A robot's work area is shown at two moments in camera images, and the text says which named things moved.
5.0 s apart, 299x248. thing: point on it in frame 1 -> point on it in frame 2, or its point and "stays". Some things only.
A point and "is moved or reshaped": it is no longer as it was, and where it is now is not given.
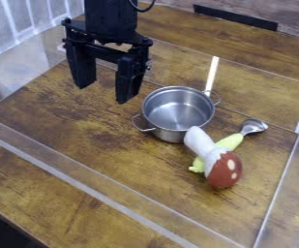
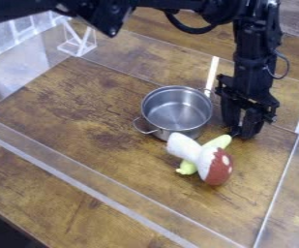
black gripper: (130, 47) -> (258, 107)
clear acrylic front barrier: (46, 201) stays
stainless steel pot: (172, 108) stays
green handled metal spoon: (231, 142) is moved or reshaped
